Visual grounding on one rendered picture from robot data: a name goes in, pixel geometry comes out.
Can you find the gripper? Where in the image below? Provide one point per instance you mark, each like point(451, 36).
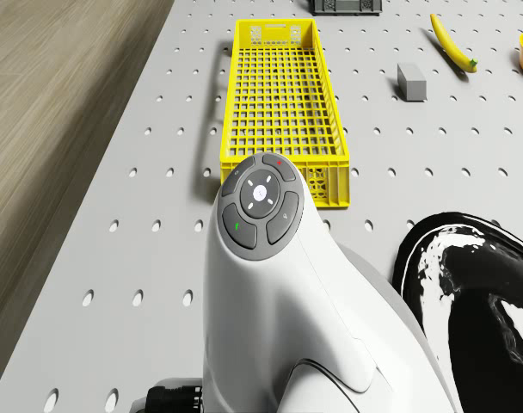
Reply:
point(171, 398)

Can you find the banana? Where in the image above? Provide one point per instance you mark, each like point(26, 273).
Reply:
point(450, 45)

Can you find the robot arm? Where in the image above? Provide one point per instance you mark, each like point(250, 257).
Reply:
point(278, 301)

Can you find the yellow basket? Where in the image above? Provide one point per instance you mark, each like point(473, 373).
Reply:
point(283, 163)

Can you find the black plate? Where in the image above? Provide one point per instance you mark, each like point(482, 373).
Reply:
point(472, 275)

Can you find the grey cube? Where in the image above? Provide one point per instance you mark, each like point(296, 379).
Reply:
point(411, 81)

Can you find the dark grey basket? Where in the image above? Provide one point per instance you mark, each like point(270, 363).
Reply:
point(345, 8)

